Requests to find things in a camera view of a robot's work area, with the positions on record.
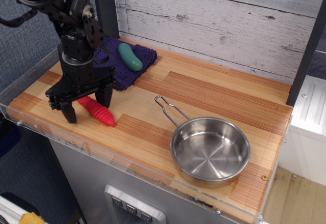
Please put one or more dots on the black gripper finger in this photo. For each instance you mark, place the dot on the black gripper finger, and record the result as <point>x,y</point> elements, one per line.
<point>68,112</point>
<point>104,95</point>

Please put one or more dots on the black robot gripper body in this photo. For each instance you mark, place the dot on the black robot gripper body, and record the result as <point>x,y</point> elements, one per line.
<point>79,79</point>

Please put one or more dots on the red handled metal fork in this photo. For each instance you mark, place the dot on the red handled metal fork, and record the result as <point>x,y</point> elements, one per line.
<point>98,111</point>

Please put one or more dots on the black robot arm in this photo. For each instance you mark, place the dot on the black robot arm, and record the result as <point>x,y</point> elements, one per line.
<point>80,36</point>

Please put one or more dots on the purple folded cloth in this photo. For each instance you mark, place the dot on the purple folded cloth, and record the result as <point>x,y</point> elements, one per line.
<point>107,55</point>

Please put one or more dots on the green toy pickle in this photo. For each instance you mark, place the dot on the green toy pickle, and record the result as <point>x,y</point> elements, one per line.
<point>129,58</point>

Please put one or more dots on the clear acrylic table guard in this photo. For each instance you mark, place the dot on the clear acrylic table guard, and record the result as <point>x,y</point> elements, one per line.
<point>239,74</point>

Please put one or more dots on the silver toy fridge cabinet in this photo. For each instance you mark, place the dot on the silver toy fridge cabinet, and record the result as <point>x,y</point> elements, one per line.
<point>111,189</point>

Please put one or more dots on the yellow object bottom left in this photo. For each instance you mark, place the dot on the yellow object bottom left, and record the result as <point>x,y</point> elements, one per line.
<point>31,218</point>

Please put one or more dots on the small steel saucepan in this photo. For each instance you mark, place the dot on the small steel saucepan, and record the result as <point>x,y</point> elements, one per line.
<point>209,152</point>

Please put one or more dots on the white ribbed box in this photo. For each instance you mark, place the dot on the white ribbed box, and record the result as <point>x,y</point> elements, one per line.
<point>303,151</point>

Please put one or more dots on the dark vertical post left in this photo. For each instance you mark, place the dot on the dark vertical post left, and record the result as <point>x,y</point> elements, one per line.
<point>107,17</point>

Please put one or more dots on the dark vertical post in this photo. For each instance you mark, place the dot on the dark vertical post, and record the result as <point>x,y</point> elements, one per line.
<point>107,17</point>
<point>307,56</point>

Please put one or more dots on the dark vertical post right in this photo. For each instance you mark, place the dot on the dark vertical post right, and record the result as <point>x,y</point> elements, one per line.
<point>307,56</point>

